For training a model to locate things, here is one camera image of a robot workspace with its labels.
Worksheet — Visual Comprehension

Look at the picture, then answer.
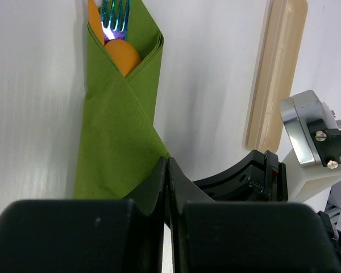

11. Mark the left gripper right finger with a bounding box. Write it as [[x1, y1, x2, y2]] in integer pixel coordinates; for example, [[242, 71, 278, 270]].
[[167, 158, 215, 272]]

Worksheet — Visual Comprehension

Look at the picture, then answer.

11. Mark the orange plastic spoon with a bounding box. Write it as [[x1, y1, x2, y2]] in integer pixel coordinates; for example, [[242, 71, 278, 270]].
[[105, 39, 142, 77]]

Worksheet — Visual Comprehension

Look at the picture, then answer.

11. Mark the iridescent metal fork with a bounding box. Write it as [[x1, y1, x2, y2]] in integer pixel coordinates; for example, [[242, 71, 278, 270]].
[[100, 0, 131, 43]]

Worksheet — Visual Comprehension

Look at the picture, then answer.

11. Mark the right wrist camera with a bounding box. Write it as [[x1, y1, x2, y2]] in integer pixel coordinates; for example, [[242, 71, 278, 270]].
[[280, 90, 341, 202]]

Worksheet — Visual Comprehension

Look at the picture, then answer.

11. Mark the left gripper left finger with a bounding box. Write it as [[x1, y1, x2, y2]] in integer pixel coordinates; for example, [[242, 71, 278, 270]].
[[122, 157, 167, 272]]

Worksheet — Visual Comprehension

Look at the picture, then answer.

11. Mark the green paper napkin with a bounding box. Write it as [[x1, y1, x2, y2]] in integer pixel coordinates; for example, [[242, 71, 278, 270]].
[[73, 1, 169, 199]]

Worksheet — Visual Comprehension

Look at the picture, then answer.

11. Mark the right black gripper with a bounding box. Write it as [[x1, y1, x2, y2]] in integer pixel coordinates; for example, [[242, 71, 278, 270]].
[[194, 150, 288, 202]]

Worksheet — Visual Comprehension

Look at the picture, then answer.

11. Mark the orange plastic knife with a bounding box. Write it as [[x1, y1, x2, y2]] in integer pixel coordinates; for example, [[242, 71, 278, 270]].
[[88, 0, 105, 46]]

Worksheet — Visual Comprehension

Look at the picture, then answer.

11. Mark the beige utensil tray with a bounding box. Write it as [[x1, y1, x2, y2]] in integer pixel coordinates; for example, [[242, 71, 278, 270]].
[[246, 1, 308, 152]]

